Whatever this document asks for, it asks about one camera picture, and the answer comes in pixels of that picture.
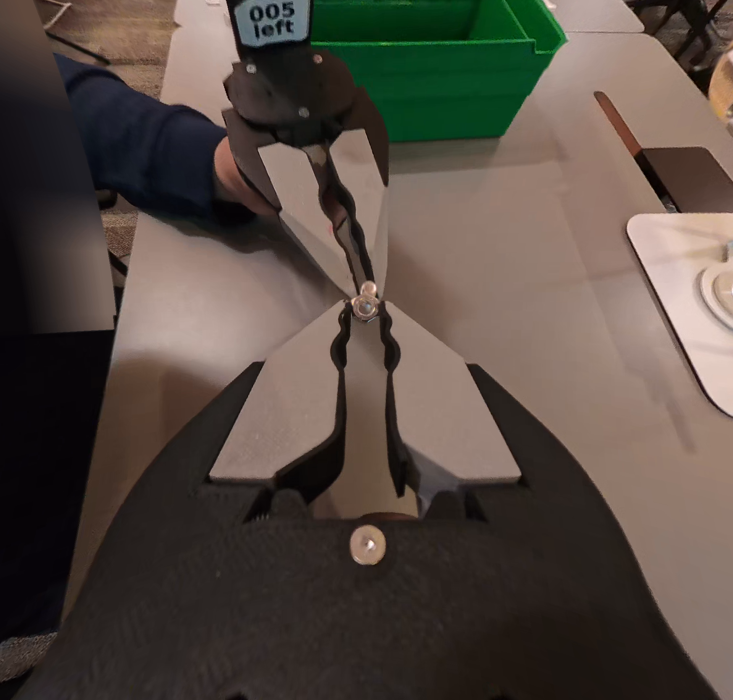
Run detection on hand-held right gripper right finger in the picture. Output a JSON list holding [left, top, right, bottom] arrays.
[[379, 302, 524, 519]]

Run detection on person's left hand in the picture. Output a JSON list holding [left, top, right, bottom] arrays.
[[212, 137, 279, 217]]

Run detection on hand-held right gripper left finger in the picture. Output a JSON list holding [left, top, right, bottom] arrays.
[[208, 302, 352, 507]]

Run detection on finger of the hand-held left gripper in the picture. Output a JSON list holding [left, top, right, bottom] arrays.
[[325, 129, 391, 301], [257, 142, 367, 301]]

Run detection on green plastic bin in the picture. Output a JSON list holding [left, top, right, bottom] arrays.
[[309, 0, 568, 144]]

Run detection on black table cable cover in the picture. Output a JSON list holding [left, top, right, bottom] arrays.
[[636, 147, 733, 214]]

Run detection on white and wood document stand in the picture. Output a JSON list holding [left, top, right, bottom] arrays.
[[626, 46, 733, 417]]

